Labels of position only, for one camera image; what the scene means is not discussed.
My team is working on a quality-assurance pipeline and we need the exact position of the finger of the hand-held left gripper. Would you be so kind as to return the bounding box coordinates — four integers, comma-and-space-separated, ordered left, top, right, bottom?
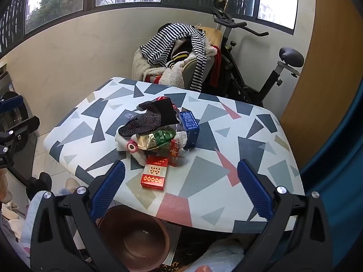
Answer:
0, 116, 40, 148
0, 95, 23, 111

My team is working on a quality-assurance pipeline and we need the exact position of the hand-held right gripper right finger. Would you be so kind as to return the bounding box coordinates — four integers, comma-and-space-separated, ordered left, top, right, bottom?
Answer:
237, 159, 334, 272

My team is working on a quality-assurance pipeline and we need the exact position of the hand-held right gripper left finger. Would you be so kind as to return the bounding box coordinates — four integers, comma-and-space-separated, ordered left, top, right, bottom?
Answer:
31, 160, 127, 272

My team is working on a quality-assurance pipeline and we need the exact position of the red gold cigarette box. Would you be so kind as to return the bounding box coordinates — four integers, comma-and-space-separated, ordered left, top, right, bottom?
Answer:
140, 156, 170, 190

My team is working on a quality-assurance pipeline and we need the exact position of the white tissue with pink sticker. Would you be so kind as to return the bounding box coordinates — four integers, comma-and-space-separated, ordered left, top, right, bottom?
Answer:
115, 134, 148, 166

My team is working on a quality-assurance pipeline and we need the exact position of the brown plastic bin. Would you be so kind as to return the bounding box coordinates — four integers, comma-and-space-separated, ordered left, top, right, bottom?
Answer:
98, 204, 171, 272

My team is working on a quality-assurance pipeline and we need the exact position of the gold green snack wrapper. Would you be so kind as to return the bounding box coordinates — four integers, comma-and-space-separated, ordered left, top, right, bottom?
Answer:
135, 127, 177, 151

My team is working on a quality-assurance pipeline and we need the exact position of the clear plastic wrapper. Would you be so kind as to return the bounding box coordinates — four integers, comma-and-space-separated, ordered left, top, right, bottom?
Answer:
123, 110, 142, 122

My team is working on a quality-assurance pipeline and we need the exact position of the blue ice cream box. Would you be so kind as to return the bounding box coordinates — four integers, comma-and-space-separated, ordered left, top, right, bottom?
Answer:
179, 110, 200, 148

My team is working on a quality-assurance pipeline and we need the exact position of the crushed red soda can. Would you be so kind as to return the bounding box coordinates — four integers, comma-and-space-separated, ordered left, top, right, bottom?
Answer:
155, 96, 180, 114

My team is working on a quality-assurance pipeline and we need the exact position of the grey washing machine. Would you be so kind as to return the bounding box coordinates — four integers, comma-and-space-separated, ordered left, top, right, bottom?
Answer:
0, 61, 39, 196

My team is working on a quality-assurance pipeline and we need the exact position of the black slipper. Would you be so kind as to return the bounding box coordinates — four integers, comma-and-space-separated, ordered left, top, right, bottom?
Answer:
26, 172, 52, 202

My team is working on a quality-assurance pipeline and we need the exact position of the geometric patterned table cover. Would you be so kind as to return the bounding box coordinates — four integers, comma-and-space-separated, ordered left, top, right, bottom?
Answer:
43, 76, 305, 233

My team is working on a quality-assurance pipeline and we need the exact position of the cream fluffy cloth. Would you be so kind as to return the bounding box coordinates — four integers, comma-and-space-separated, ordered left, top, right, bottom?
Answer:
0, 202, 27, 234

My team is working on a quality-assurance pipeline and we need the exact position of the teal fabric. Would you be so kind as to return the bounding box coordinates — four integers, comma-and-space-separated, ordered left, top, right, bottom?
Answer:
299, 85, 363, 267

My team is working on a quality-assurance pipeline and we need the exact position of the white flat board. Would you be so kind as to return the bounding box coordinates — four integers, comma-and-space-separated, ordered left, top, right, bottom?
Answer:
163, 222, 182, 265

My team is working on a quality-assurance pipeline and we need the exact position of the black exercise bike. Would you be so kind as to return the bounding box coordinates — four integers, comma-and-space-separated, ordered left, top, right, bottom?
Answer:
211, 4, 305, 107

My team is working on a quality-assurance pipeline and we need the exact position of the dark framed window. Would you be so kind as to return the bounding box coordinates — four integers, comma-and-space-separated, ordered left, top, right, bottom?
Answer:
0, 0, 299, 57

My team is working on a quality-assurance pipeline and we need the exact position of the red cloth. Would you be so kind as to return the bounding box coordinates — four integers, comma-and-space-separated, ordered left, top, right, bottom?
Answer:
210, 47, 222, 88

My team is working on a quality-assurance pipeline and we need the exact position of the wooden door panel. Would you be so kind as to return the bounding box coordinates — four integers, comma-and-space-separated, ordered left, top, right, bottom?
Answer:
279, 0, 363, 169

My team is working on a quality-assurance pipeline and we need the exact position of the grey jacket yellow stripe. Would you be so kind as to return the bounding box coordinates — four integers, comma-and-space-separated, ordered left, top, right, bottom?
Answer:
165, 37, 197, 69

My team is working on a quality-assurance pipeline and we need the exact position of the black white striped shirt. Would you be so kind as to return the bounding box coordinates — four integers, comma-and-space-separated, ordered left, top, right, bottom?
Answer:
140, 23, 207, 92

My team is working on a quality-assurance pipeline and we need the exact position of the tan chair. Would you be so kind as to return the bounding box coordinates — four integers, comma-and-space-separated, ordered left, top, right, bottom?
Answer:
181, 26, 223, 91

